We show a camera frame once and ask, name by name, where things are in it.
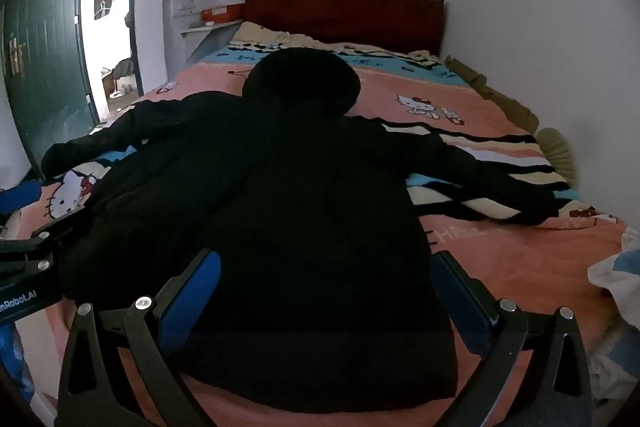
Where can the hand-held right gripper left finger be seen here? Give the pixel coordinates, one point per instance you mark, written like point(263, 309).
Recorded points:
point(192, 304)

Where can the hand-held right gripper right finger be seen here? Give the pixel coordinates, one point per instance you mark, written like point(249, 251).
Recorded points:
point(462, 307)

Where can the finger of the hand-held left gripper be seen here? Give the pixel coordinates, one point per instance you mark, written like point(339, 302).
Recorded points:
point(45, 252)

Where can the black hooded jacket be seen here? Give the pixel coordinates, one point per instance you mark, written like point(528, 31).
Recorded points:
point(275, 207)

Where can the pile of clothes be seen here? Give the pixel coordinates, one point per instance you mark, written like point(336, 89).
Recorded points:
point(122, 68)

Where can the person's blue jeans leg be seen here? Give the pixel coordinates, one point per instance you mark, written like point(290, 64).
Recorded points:
point(10, 357)

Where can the pink cartoon cat printed blanket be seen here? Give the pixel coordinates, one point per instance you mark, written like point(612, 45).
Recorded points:
point(500, 257)

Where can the white cloth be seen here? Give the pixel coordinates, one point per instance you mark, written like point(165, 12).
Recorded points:
point(617, 272)

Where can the white shoes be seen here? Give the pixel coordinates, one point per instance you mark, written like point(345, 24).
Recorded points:
point(121, 92)

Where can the dark green door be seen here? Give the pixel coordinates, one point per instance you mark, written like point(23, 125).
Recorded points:
point(45, 57)

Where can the olive green bedding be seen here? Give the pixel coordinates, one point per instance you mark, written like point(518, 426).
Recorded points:
point(505, 102)

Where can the dark red bed headboard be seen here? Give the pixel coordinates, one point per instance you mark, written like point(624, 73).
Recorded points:
point(345, 12)

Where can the grey wall shelf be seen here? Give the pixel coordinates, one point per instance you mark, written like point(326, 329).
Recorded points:
point(210, 36)

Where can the white wall switch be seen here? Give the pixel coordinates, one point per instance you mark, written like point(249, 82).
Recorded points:
point(187, 3)

